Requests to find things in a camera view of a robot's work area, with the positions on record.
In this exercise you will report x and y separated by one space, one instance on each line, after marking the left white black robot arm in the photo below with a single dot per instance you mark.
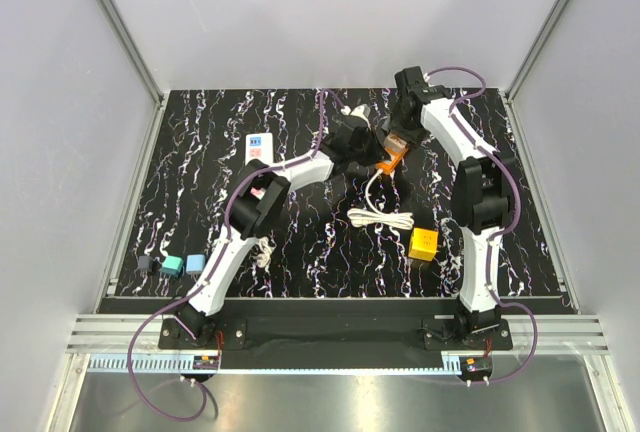
255 205

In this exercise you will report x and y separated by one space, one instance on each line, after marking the pink white plug cube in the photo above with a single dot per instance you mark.
394 144

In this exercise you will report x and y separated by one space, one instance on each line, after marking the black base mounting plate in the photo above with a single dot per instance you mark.
326 334

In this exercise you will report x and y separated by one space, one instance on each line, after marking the light blue charger plug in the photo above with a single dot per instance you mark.
195 264

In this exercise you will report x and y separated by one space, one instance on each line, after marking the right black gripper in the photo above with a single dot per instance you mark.
413 137

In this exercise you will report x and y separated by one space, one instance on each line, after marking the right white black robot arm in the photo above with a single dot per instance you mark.
482 201

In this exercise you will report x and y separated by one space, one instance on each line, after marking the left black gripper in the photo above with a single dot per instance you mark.
377 153

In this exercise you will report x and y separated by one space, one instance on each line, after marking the orange white socket cube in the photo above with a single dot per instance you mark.
388 167

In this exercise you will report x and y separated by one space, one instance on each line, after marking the aluminium frame rail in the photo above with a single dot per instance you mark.
125 39

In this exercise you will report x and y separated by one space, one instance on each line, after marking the orange block under arm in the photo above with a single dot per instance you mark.
423 244

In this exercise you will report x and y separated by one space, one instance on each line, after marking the dark grey charger plug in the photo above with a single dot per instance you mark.
146 264

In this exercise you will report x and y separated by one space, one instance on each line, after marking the white multi-socket power strip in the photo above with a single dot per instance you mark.
259 146

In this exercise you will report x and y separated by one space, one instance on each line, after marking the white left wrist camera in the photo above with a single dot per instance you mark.
361 112

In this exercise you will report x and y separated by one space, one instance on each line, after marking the teal usb charger plug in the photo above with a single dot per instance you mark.
172 266

